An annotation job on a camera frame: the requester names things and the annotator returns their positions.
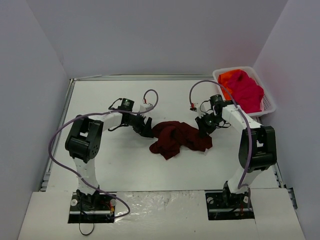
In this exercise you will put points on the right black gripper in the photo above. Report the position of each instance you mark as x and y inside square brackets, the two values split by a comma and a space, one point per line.
[205, 121]

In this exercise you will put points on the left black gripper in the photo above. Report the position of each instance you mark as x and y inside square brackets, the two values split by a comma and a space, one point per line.
[139, 124]

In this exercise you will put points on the maroon t shirt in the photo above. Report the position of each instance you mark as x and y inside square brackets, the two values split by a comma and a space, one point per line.
[172, 135]

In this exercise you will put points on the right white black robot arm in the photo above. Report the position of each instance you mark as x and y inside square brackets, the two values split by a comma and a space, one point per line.
[257, 149]

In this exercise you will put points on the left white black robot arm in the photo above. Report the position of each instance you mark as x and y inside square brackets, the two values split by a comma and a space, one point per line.
[84, 141]

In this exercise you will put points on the orange t shirt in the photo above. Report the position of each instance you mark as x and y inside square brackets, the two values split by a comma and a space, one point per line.
[223, 80]

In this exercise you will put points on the pink t shirt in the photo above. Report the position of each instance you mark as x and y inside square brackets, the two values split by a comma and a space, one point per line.
[245, 91]

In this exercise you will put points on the white plastic basket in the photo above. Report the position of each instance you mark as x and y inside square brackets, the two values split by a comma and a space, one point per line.
[267, 104]

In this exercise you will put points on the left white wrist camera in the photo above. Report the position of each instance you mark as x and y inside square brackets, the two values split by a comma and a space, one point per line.
[145, 108]

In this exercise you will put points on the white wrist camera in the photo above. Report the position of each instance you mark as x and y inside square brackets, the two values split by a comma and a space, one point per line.
[145, 108]
[199, 108]

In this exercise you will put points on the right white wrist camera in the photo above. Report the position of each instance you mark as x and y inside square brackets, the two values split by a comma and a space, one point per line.
[199, 108]

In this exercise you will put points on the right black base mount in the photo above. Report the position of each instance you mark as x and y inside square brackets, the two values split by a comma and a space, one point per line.
[221, 209]

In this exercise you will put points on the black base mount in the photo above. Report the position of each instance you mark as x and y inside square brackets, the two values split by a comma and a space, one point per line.
[221, 209]
[101, 212]

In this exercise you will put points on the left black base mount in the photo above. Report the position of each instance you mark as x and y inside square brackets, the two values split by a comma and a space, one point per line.
[101, 212]

